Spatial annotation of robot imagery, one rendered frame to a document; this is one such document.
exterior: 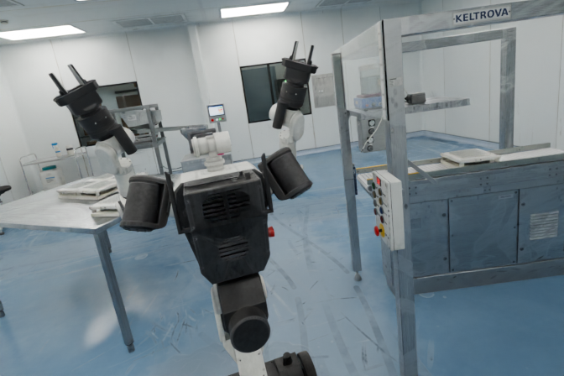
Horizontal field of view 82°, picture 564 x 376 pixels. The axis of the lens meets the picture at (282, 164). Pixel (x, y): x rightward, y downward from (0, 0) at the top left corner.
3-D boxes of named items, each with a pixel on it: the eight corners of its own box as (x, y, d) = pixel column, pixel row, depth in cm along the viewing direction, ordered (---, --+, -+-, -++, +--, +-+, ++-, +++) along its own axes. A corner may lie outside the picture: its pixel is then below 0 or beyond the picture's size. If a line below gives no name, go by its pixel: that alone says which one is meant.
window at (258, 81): (248, 123, 683) (239, 66, 657) (248, 123, 684) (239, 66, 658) (311, 113, 701) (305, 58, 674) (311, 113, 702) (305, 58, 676)
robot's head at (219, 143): (233, 160, 99) (228, 132, 97) (200, 166, 96) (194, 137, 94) (231, 157, 105) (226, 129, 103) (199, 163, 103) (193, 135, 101)
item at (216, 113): (214, 151, 439) (206, 105, 425) (215, 150, 449) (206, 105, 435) (232, 148, 442) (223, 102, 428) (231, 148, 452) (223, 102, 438)
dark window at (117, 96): (80, 147, 640) (65, 90, 615) (80, 147, 641) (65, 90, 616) (149, 137, 657) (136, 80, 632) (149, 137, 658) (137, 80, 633)
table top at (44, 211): (-44, 224, 240) (-45, 220, 239) (91, 179, 337) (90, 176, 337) (96, 234, 180) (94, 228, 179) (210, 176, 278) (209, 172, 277)
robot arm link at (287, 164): (308, 184, 113) (310, 179, 100) (286, 198, 113) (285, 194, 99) (290, 157, 115) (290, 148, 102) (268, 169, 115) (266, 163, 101)
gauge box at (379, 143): (363, 153, 186) (360, 118, 182) (358, 149, 197) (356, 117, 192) (401, 148, 186) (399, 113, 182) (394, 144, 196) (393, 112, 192)
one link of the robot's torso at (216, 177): (301, 277, 93) (284, 156, 85) (179, 313, 84) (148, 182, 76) (274, 236, 121) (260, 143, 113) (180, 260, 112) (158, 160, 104)
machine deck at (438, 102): (360, 120, 182) (360, 112, 181) (346, 115, 219) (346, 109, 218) (470, 105, 182) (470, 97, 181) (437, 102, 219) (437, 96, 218)
